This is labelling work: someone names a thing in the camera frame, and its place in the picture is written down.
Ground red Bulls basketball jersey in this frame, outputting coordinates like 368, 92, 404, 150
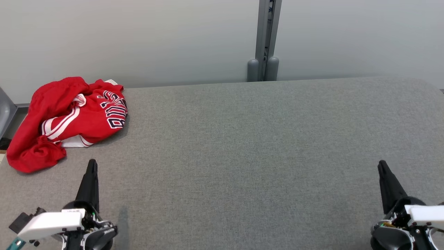
41, 79, 129, 148

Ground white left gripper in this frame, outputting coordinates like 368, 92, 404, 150
17, 159, 118, 250

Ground red shorts with white stripes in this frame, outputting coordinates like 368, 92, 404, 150
6, 76, 91, 173

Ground grey curved metal frame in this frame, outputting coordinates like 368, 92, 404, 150
0, 87, 18, 139

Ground teal left camera cable connector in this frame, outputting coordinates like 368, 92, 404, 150
5, 236, 26, 250

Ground grey partition post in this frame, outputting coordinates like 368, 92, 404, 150
247, 0, 282, 82

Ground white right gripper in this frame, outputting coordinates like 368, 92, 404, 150
370, 160, 444, 250

